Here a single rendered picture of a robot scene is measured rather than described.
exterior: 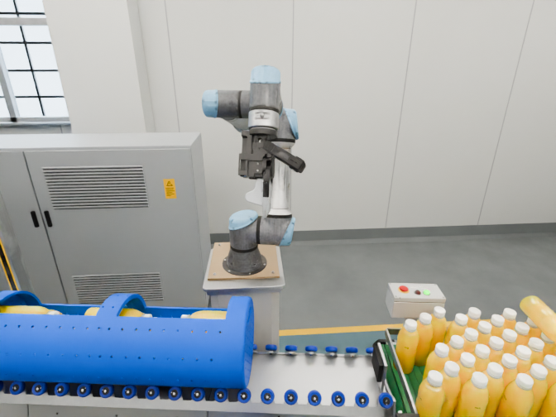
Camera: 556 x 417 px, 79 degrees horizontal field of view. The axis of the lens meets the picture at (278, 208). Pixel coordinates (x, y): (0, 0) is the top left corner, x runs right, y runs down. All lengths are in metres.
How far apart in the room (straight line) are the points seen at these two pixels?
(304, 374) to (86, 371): 0.70
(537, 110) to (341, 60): 2.23
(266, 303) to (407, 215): 3.10
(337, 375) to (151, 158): 1.77
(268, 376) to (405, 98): 3.17
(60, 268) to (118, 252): 0.46
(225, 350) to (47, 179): 2.00
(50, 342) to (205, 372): 0.47
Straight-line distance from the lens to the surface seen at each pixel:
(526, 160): 4.81
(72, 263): 3.00
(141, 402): 1.35
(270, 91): 0.85
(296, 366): 1.36
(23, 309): 1.44
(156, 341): 1.14
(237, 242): 1.36
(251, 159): 0.81
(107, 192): 2.62
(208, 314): 1.17
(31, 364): 1.34
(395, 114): 3.88
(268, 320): 1.48
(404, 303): 1.48
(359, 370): 1.38
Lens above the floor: 1.94
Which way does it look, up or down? 23 degrees down
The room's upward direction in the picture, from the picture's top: straight up
